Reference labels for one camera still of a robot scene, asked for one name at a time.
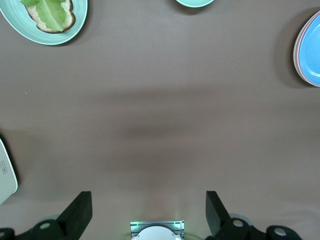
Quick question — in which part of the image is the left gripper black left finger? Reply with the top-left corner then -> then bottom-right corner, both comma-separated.
0,191 -> 93,240

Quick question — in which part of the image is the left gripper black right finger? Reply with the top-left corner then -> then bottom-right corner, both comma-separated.
205,190 -> 304,240

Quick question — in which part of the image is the pink plate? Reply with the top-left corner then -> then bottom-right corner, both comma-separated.
294,9 -> 320,87

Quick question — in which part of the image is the blue plate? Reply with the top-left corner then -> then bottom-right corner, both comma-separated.
297,9 -> 320,85

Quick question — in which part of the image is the beige toaster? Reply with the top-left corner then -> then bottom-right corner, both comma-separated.
0,138 -> 19,206

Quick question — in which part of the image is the brown table cloth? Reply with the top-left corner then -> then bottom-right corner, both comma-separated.
0,0 -> 320,240

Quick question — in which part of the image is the beige plate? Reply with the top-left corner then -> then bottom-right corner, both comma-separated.
292,8 -> 320,88

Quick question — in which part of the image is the toasted bread slice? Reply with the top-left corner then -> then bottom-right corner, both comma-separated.
24,0 -> 77,33

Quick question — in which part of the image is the green plate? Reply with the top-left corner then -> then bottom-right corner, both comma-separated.
0,0 -> 89,46

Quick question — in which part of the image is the green bowl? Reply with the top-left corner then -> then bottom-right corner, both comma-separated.
174,0 -> 216,8

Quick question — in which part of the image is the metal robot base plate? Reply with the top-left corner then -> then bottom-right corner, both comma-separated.
129,219 -> 186,240

